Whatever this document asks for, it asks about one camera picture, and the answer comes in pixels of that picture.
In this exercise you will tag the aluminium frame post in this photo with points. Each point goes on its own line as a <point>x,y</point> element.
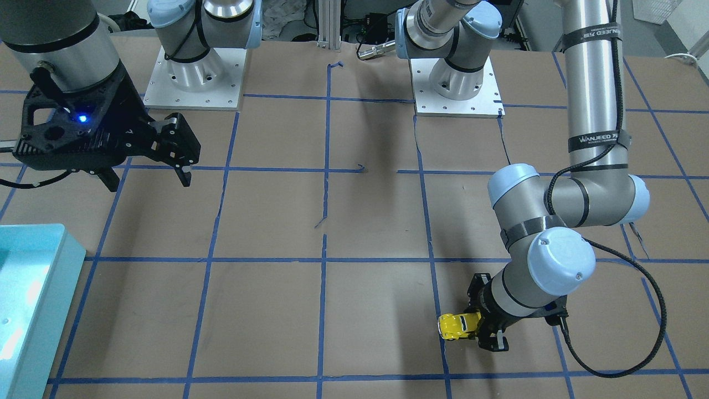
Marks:
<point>329,15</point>

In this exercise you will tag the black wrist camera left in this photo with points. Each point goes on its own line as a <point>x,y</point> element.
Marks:
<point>555,311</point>

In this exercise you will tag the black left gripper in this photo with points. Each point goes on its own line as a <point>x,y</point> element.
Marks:
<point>487,317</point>

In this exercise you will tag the light blue plastic bin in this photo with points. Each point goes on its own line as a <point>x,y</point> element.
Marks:
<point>40,266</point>

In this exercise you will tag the yellow toy beetle car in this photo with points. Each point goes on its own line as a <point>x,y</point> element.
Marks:
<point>462,326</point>

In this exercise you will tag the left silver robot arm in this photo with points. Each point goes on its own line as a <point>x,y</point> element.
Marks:
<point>539,218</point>

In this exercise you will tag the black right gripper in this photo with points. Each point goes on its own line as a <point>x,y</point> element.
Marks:
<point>132,123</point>

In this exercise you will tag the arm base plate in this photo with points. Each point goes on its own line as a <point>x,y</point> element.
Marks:
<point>213,83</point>
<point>439,90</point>

